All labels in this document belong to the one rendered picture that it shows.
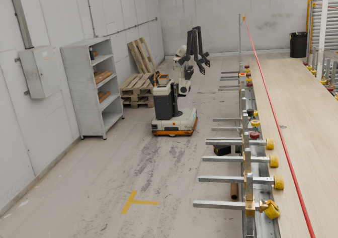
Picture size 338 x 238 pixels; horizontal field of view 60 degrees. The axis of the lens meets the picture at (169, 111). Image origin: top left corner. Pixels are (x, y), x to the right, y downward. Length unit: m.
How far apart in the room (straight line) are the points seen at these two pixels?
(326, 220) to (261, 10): 9.01
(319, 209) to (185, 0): 9.20
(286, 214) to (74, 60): 3.72
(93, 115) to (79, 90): 0.45
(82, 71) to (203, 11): 6.49
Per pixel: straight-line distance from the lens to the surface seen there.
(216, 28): 10.41
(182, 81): 4.49
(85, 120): 4.94
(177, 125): 4.54
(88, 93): 4.73
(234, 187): 3.36
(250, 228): 1.88
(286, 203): 1.88
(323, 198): 1.97
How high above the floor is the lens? 2.06
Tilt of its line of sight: 21 degrees down
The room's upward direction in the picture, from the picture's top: 6 degrees counter-clockwise
